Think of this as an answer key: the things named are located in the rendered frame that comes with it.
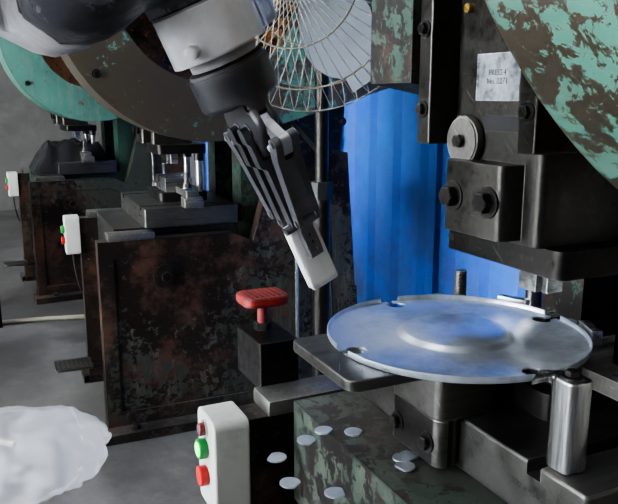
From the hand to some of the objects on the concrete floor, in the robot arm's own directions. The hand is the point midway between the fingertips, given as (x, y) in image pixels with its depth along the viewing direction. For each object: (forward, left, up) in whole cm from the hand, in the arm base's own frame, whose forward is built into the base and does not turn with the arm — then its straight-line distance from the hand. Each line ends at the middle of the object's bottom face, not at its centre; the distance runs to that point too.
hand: (310, 252), depth 72 cm
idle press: (+98, +157, -89) cm, 206 cm away
